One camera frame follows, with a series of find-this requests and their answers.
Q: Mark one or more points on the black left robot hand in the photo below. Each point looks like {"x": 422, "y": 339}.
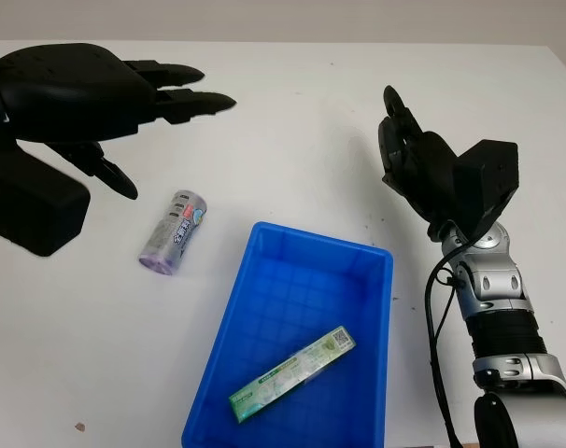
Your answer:
{"x": 77, "y": 88}

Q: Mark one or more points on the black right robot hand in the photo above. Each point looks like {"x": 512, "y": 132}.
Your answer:
{"x": 428, "y": 168}

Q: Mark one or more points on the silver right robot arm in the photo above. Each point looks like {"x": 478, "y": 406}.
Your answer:
{"x": 512, "y": 322}

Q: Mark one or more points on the blue plastic tray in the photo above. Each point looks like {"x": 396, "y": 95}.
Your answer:
{"x": 283, "y": 298}

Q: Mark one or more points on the purple trash bag roll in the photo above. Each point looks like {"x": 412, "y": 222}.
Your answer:
{"x": 175, "y": 231}

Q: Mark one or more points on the long green printed box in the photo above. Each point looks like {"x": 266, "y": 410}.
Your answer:
{"x": 292, "y": 373}

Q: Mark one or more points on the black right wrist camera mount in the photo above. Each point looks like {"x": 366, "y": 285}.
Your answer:
{"x": 488, "y": 182}

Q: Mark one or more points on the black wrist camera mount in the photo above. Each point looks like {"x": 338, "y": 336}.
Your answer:
{"x": 488, "y": 182}
{"x": 31, "y": 205}

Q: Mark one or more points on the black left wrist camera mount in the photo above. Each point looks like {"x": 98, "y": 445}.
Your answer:
{"x": 31, "y": 205}

